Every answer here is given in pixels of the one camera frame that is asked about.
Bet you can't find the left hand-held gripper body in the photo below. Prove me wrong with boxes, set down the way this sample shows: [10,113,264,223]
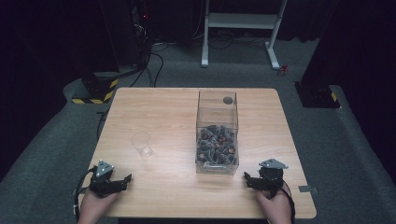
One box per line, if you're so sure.
[89,160,125,199]

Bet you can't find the person's right hand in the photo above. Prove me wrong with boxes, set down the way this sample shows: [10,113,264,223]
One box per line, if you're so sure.
[255,186,293,224]

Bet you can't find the clear acrylic box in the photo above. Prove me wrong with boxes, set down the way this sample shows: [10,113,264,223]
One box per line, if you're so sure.
[194,89,240,176]

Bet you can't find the person's left hand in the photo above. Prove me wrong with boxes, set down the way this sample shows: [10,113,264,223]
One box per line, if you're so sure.
[77,188,120,224]

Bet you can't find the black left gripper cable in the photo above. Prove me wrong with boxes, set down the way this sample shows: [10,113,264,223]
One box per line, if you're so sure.
[73,166,98,222]

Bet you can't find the black stand base yellow mark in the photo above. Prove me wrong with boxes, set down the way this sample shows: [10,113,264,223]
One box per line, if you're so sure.
[293,81,341,109]

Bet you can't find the black cable beside table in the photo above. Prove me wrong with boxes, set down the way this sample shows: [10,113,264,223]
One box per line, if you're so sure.
[95,107,110,142]

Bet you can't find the grey tape piece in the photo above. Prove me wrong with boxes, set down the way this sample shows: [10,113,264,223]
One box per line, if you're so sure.
[297,185,319,195]

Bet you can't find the small red object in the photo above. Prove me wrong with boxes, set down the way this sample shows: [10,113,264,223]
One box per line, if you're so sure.
[277,63,290,77]

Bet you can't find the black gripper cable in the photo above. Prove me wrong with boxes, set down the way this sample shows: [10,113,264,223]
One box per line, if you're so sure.
[73,166,98,222]
[281,181,297,224]

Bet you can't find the white metal stand frame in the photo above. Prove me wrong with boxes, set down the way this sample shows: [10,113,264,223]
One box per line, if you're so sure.
[200,0,289,71]

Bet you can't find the black floor cables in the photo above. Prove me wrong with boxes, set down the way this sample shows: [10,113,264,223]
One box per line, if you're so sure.
[129,18,165,89]

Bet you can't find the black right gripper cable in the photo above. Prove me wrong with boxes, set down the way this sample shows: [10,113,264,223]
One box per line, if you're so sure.
[281,181,297,224]

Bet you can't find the pile of dark tea bags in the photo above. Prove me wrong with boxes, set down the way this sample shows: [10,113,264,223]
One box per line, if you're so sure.
[196,124,239,166]

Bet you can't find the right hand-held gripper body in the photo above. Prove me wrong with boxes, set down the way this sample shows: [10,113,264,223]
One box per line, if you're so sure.
[252,158,290,199]

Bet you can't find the black yellow striped stand base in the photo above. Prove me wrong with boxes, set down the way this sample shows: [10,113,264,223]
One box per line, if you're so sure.
[71,72,120,105]

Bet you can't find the clear plastic cup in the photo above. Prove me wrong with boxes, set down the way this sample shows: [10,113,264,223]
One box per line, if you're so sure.
[130,131,154,159]

